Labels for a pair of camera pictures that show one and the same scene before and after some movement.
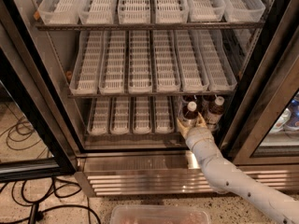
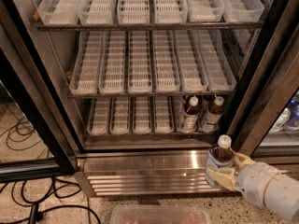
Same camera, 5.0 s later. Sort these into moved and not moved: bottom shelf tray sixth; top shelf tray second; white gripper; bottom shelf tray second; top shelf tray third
Moved: white gripper
Not moved: bottom shelf tray second; bottom shelf tray sixth; top shelf tray third; top shelf tray second
